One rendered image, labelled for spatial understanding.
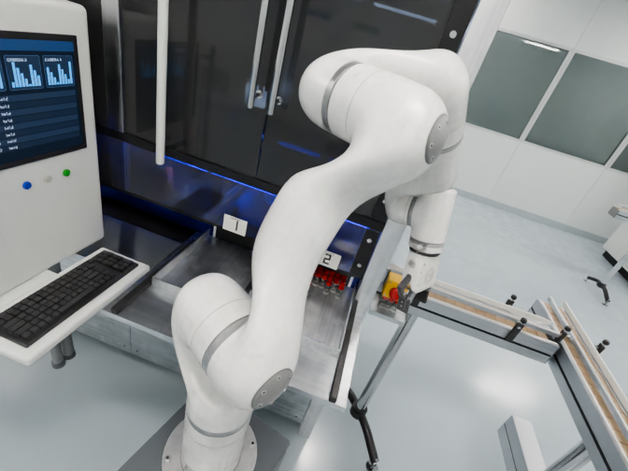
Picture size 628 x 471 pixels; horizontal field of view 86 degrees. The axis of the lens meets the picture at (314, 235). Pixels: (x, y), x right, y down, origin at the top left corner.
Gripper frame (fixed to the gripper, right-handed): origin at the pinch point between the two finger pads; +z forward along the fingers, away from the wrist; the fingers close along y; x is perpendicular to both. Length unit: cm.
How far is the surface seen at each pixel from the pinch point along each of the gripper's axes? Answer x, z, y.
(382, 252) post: 18.6, -5.7, 9.9
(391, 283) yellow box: 15.6, 4.9, 13.6
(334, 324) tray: 22.1, 17.9, -4.3
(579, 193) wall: 59, 19, 555
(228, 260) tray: 62, 8, -20
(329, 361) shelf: 13.0, 20.9, -14.9
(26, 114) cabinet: 76, -37, -70
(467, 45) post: 5, -63, 7
